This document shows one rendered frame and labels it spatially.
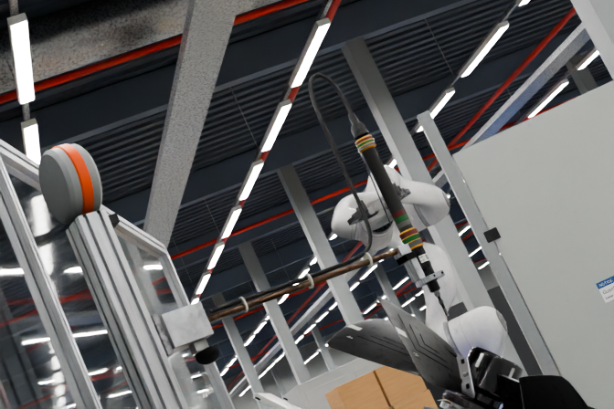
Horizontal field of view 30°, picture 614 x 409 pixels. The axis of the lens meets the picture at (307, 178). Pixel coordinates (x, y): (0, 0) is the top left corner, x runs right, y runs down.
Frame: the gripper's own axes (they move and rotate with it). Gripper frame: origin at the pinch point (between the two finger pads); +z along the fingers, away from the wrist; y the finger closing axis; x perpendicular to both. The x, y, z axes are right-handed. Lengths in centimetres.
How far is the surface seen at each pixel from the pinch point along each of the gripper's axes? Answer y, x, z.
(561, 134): -104, 32, -166
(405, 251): 1.7, -14.4, 3.0
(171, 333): 55, -13, 35
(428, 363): 14, -41, 30
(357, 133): -2.4, 15.2, 4.1
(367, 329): 16.7, -24.3, -5.9
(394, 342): 13.5, -30.5, -1.3
